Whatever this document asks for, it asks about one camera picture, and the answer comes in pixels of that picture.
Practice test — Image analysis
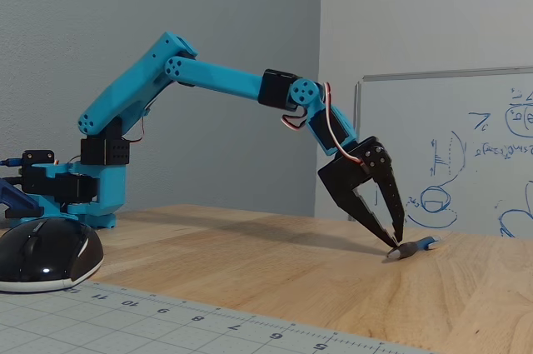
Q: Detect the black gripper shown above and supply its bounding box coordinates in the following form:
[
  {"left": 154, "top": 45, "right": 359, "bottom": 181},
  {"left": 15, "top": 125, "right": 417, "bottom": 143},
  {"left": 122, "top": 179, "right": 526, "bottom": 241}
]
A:
[{"left": 317, "top": 135, "right": 406, "bottom": 248}]

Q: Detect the blue and black pen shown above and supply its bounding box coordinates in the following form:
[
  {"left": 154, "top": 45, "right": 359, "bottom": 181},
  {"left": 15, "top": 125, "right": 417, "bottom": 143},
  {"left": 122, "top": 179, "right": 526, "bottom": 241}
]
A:
[{"left": 385, "top": 236, "right": 443, "bottom": 260}]

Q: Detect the whiteboard with blue drawings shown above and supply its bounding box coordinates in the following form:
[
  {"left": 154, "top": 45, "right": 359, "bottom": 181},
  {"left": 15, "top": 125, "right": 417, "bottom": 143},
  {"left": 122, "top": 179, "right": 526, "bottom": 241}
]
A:
[{"left": 348, "top": 65, "right": 533, "bottom": 240}]

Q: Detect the grey cutting mat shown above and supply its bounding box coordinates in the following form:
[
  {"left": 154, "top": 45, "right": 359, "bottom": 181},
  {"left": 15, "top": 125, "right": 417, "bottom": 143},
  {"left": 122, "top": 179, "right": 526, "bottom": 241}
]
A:
[{"left": 0, "top": 281, "right": 436, "bottom": 354}]

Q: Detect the black computer mouse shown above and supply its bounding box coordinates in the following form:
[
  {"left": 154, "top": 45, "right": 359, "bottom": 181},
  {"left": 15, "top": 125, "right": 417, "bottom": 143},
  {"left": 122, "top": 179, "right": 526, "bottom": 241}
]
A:
[{"left": 0, "top": 217, "right": 105, "bottom": 293}]

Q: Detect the dark blue table clamp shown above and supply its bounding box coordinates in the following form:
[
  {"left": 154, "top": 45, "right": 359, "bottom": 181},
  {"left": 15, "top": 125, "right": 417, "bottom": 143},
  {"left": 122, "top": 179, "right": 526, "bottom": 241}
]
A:
[{"left": 0, "top": 177, "right": 43, "bottom": 222}]

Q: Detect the long white red servo cable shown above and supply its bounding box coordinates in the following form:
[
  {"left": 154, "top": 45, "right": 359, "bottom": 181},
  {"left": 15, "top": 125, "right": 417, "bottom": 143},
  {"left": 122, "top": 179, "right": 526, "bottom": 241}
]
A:
[{"left": 321, "top": 82, "right": 370, "bottom": 170}]

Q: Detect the short looped servo cable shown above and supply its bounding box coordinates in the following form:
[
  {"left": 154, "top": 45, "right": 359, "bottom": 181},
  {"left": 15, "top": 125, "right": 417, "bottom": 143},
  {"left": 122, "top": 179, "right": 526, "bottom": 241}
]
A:
[{"left": 280, "top": 109, "right": 308, "bottom": 132}]

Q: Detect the thin red shoulder cable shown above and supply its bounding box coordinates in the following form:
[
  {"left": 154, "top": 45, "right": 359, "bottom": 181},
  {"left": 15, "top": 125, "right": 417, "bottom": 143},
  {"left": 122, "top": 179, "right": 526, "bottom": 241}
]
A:
[{"left": 123, "top": 102, "right": 153, "bottom": 145}]

